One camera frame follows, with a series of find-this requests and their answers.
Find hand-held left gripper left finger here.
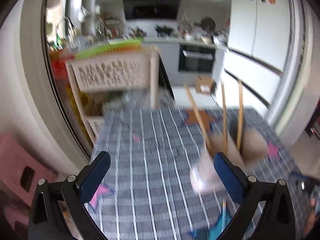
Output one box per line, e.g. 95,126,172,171
27,151,112,240

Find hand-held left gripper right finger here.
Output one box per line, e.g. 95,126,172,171
213,152,297,240

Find person's right forearm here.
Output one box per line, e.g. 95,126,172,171
306,196,320,233

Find grey checked tablecloth with stars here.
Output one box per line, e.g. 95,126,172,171
84,106,313,240

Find yellow snack bag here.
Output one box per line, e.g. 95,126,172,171
65,82,100,117

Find clear plastic wrapper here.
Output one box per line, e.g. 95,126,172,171
102,90,173,110

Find pink plastic stool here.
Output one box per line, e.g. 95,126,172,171
0,134,60,240

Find cardboard box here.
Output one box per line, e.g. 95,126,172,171
195,75,217,95

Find beige plastic storage cart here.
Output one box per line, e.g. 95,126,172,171
65,45,160,140

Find red printed box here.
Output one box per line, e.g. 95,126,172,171
50,56,69,80

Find black built-in oven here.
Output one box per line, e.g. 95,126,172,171
178,42,217,74

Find green plastic tray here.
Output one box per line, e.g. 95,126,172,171
74,39,143,60

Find grey kitchen counter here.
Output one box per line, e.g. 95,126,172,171
144,36,225,88

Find white refrigerator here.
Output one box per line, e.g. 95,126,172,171
220,0,298,110

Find metal dish rack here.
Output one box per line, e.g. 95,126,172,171
96,12,120,38

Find black round fan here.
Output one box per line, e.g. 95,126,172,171
200,17,216,30

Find curved kitchen faucet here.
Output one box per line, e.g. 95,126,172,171
56,17,75,43

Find black wok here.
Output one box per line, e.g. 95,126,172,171
154,25,175,35

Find black range hood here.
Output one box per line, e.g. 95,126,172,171
122,0,181,20

